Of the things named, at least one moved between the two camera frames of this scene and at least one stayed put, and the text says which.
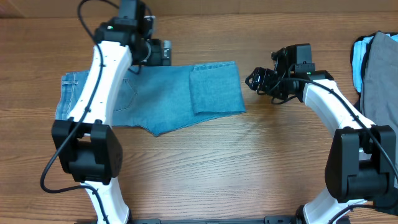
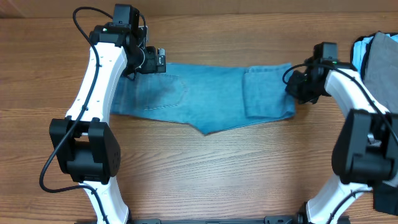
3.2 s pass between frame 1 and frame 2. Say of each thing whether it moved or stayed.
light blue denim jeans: moved
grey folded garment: stayed
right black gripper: moved
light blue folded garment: stayed
